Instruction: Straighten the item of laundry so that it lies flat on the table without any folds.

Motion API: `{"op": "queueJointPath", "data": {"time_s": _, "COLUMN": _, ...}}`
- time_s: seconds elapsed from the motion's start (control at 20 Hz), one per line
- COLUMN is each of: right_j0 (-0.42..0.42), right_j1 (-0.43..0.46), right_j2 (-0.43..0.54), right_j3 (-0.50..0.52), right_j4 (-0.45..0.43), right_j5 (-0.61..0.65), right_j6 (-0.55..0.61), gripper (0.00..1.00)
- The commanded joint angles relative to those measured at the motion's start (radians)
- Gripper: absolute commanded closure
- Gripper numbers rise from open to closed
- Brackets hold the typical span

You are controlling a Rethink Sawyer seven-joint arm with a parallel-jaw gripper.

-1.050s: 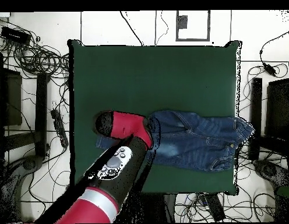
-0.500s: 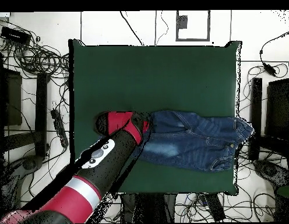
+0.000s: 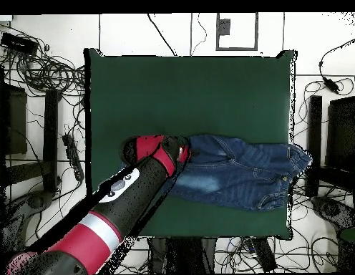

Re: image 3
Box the green round bin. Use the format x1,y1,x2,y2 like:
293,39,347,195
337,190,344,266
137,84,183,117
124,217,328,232
336,227,355,273

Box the black power strip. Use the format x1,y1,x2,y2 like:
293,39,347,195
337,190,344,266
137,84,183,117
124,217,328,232
62,133,85,182

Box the blue denim jeans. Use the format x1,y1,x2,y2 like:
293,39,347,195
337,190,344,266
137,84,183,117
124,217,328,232
120,134,313,213

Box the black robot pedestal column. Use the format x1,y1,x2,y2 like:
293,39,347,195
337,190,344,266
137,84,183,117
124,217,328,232
148,236,217,274

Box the grey curved stand base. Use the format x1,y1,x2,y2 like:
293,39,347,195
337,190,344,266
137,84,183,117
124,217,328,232
310,196,355,230
0,190,56,253

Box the black metal frame stand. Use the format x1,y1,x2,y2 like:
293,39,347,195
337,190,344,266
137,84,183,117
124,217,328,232
304,72,355,201
0,64,62,198

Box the tangled black cables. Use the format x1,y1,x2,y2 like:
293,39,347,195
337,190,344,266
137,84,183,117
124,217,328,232
0,22,87,98
287,79,355,273

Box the black power adapter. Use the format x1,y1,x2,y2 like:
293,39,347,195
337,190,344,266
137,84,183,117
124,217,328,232
323,76,342,94

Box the thin black cable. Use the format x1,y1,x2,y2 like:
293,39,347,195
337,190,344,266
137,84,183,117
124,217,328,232
190,12,208,57

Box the thick black cable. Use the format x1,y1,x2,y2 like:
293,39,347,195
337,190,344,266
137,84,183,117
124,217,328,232
147,12,178,57

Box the black rectangular box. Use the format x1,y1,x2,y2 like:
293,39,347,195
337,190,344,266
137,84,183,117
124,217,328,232
250,237,278,272

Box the black electronics box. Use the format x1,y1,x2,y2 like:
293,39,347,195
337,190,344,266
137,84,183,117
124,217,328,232
0,32,39,56

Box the dark green table cloth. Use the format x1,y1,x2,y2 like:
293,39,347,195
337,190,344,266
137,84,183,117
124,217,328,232
82,48,298,241

